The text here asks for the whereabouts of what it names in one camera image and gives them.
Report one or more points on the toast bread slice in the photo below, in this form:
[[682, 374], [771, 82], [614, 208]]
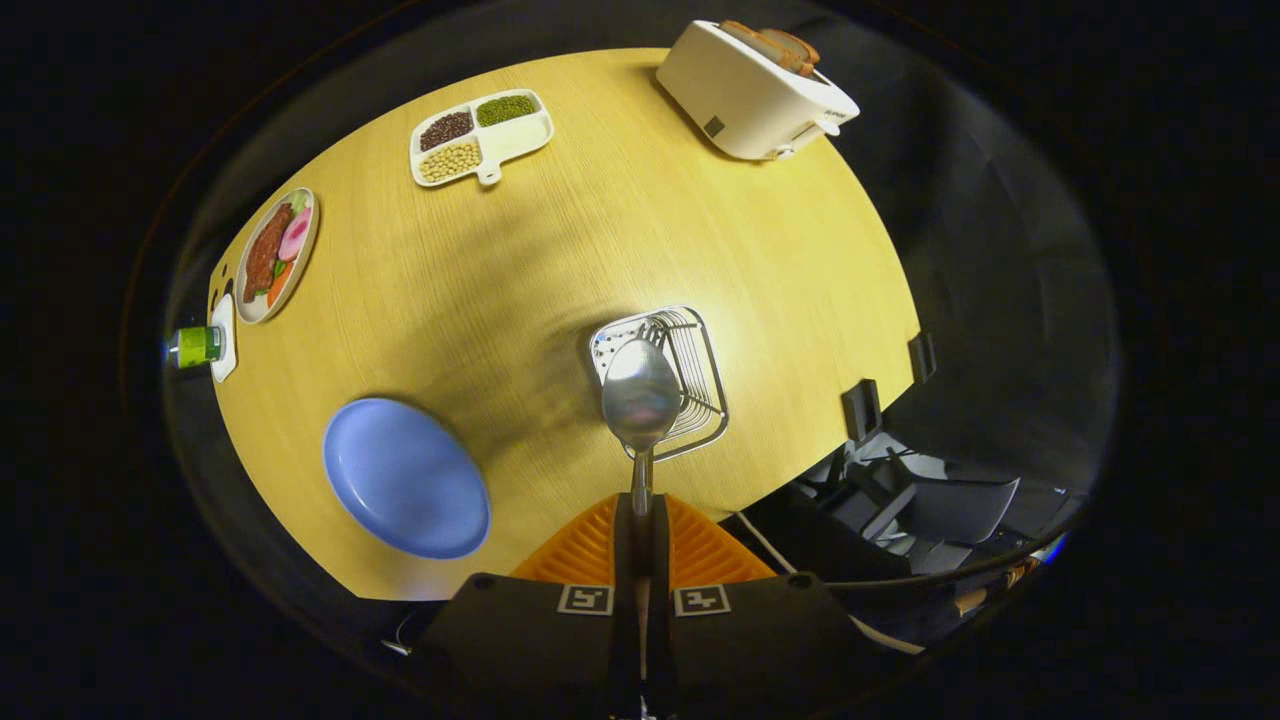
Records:
[[755, 40], [800, 50]]

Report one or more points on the white toaster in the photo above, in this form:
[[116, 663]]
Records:
[[740, 105]]

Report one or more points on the green label plastic bottle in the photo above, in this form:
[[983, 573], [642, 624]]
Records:
[[198, 346]]

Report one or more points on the black table clamp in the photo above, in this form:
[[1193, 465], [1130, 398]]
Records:
[[860, 408], [921, 356]]

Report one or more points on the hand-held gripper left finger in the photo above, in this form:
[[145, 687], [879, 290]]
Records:
[[540, 640]]

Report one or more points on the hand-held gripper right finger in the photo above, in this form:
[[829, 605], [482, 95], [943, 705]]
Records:
[[760, 640]]

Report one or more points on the white square coaster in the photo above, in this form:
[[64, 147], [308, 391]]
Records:
[[225, 335]]

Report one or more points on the white divided tray of beans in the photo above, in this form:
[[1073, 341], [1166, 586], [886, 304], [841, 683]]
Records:
[[510, 140]]

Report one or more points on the blue plate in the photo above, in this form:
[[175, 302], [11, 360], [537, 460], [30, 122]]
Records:
[[405, 480]]

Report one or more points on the grey chair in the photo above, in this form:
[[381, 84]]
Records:
[[950, 510]]

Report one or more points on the plate of meat and vegetables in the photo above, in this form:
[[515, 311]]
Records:
[[268, 258]]

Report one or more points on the metal spoon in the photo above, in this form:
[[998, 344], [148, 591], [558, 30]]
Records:
[[640, 395]]

